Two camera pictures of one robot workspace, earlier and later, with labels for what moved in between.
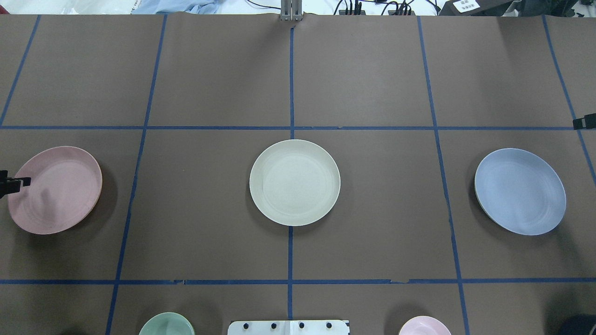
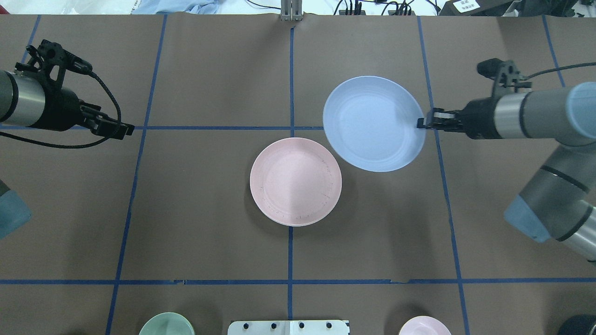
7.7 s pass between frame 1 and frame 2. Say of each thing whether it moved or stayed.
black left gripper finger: moved
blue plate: moved
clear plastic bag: stayed
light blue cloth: stayed
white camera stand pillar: stayed
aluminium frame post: stayed
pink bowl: stayed
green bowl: stayed
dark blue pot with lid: stayed
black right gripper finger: moved
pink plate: moved
